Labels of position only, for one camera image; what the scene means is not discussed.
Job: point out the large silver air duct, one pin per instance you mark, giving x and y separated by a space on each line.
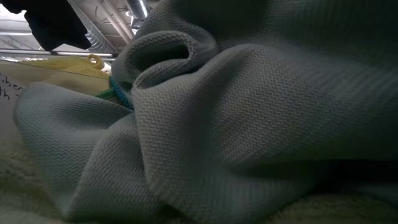
99 43

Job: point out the frosted translucent plastic bin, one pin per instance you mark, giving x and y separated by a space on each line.
62 84

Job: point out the pale sage microfiber towel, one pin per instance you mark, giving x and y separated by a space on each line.
21 186

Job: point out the handwritten white paper label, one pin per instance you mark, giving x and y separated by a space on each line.
9 90

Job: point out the green table mat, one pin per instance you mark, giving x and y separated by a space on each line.
107 95

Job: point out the horizontal metal pipe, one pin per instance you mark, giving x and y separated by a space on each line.
102 54

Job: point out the narrow silver spiral duct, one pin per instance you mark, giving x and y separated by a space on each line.
138 9

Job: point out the yellow microfiber towel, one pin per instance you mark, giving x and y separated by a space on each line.
71 67

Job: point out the light grey-blue microfiber towel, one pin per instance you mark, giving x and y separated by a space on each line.
233 109

